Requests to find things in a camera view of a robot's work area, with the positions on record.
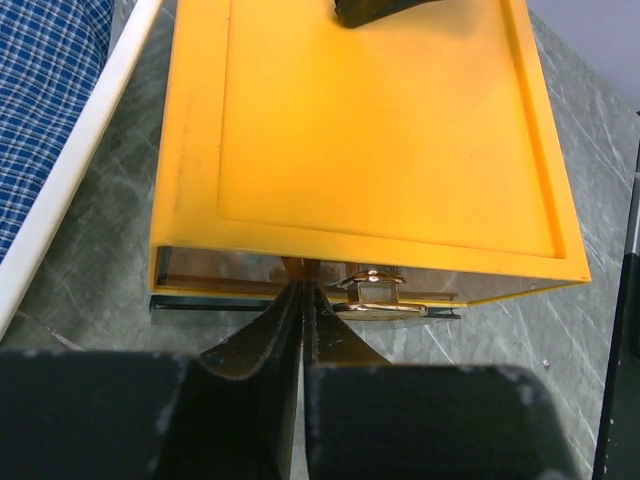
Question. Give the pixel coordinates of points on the yellow drawer cabinet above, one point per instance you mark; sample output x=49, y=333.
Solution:
x=425, y=139

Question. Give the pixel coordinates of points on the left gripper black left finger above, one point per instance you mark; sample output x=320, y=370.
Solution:
x=227, y=413

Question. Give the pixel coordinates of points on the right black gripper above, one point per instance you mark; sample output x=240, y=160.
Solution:
x=353, y=14

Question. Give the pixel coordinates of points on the clear plastic drawer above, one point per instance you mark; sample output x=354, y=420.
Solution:
x=195, y=279

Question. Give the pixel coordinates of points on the blue checkered shirt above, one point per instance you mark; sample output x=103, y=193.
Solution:
x=52, y=53

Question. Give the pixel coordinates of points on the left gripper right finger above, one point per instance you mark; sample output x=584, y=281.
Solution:
x=367, y=418

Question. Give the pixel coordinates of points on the white plastic basket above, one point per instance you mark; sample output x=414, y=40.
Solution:
x=131, y=25

